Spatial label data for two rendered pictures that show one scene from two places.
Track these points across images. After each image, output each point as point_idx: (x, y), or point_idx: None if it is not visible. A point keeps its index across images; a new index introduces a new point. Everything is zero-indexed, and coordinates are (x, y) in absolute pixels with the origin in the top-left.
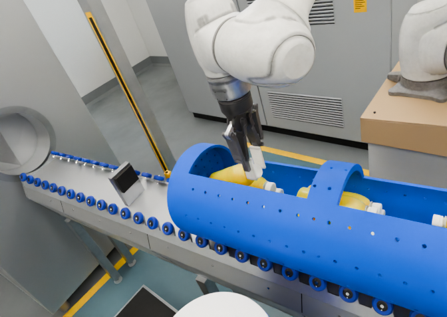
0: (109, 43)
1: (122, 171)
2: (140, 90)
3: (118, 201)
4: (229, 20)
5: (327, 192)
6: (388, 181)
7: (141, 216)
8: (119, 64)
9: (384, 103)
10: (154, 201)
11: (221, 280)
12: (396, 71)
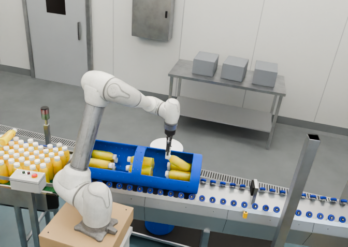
0: (295, 168)
1: (253, 183)
2: (287, 204)
3: (260, 197)
4: (162, 101)
5: (141, 146)
6: (123, 172)
7: (230, 183)
8: (292, 179)
9: (120, 215)
10: (237, 198)
11: None
12: (111, 230)
